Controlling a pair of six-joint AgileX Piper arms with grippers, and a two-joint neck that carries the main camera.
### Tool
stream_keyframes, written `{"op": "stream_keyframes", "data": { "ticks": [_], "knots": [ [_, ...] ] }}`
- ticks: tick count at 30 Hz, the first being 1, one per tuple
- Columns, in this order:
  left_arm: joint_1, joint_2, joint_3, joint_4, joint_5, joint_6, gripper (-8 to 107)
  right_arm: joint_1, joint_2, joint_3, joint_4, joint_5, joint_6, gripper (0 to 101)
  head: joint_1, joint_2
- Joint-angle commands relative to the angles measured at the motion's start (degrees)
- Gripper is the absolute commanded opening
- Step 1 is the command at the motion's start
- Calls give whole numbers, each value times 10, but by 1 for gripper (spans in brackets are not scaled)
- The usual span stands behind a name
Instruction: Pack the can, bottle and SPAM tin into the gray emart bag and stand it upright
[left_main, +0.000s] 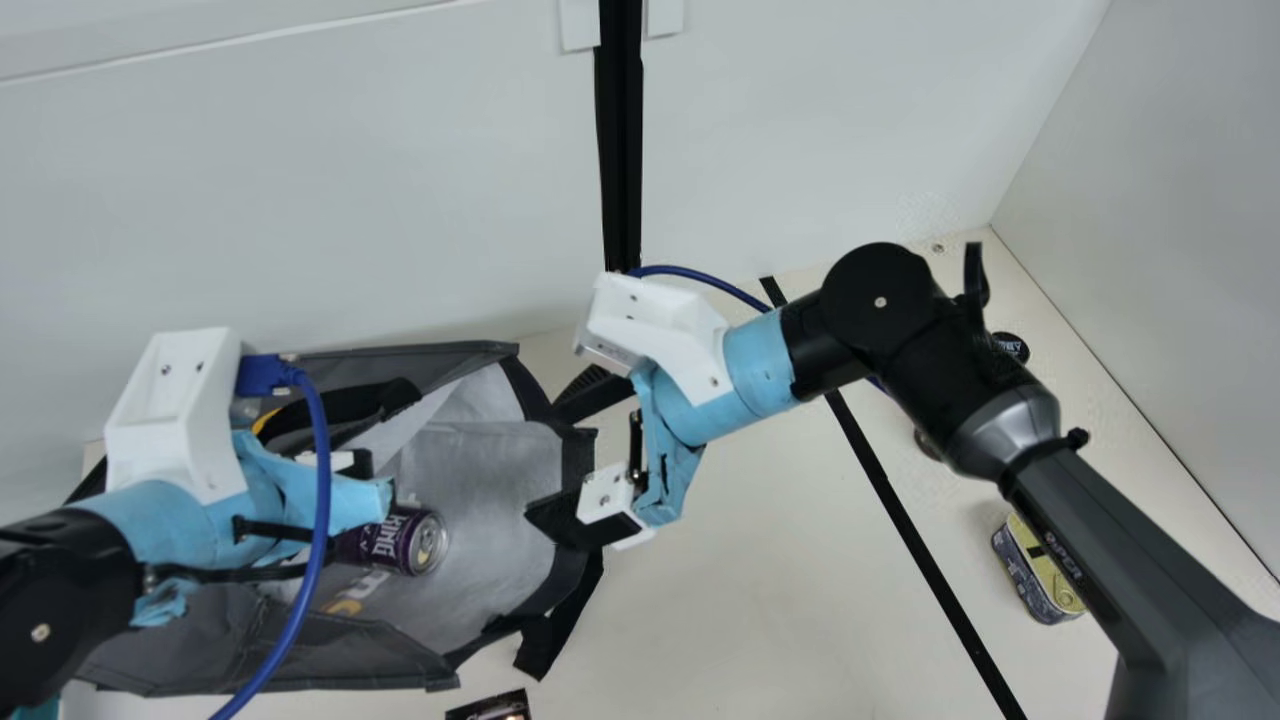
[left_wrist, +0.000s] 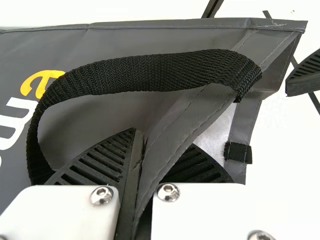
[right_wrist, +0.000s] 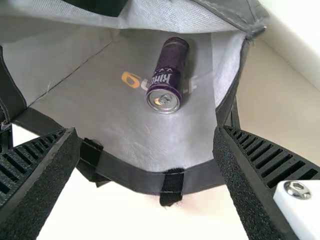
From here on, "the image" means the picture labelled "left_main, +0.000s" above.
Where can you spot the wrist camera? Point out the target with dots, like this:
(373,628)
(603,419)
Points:
(175,410)
(650,320)

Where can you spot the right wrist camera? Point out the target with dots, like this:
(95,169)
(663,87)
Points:
(650,320)

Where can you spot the black post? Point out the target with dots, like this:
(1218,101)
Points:
(620,120)

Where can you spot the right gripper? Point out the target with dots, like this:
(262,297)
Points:
(750,380)

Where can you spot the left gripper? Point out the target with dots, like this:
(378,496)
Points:
(180,530)

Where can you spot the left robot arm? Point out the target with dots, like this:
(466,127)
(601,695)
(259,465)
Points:
(50,600)

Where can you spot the purple can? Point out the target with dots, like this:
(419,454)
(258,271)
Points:
(400,540)

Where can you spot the black strip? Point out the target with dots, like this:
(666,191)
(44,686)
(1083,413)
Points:
(900,520)

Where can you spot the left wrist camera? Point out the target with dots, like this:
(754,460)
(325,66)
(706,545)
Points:
(175,410)

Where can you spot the rectangular tin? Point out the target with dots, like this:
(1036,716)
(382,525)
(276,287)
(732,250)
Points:
(1035,570)

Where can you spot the white wall bracket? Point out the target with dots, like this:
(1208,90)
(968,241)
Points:
(578,25)

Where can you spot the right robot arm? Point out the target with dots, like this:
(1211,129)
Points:
(1100,520)

